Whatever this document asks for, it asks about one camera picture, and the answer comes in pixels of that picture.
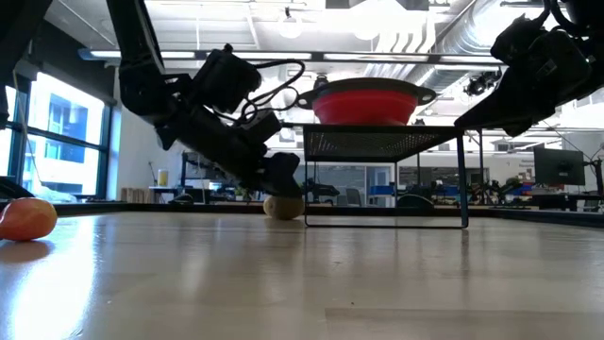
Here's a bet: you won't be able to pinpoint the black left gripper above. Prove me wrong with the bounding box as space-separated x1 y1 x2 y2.
154 104 304 199

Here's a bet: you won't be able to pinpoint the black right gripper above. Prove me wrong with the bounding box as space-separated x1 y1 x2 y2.
453 25 599 139

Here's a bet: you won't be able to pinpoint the olive green round fruit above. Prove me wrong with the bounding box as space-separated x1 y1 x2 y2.
269 194 306 221

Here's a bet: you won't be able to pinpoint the red collapsible colander bowl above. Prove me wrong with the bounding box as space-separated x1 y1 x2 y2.
295 77 437 127

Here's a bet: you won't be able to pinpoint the orange pear-shaped fruit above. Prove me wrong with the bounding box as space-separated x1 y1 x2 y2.
0 196 59 243

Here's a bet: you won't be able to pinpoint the black ceiling track lights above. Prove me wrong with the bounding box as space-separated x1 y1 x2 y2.
462 70 504 98

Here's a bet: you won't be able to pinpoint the black computer monitor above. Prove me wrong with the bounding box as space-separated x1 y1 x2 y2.
533 146 587 187

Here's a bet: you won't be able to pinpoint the black perforated metal shelf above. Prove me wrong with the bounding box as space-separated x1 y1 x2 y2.
301 123 470 230

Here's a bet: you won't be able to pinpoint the wooden slat stack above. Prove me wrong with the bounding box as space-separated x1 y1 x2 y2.
120 186 151 203

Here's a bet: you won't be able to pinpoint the long ceiling light strip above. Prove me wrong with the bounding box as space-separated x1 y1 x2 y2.
77 46 504 66

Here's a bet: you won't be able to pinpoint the round ceiling lamp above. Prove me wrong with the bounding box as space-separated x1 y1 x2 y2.
277 9 305 40

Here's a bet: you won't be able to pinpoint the large window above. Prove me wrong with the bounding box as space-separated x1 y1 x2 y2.
0 70 113 199

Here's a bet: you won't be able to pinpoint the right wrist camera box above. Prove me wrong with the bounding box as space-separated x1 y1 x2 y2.
490 12 545 67

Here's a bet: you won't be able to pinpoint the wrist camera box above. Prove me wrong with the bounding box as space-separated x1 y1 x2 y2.
191 42 263 114
490 12 545 67

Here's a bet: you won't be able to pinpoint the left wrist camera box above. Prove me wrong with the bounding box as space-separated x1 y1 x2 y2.
191 42 263 114

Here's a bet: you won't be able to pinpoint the black left camera cable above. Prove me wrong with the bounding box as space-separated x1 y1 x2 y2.
239 58 307 127

